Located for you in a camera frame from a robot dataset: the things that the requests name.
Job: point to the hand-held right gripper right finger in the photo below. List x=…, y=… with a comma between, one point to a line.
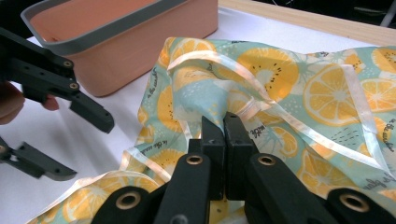
x=238, y=146

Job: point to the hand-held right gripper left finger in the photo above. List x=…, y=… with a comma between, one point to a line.
x=214, y=149

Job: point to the pink basket with grey rim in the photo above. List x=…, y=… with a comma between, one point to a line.
x=140, y=56

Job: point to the orange fruit print cloth bag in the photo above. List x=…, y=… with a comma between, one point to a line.
x=327, y=93

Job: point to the white foam board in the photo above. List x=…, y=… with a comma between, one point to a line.
x=93, y=146

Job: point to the wooden table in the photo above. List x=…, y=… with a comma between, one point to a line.
x=311, y=21

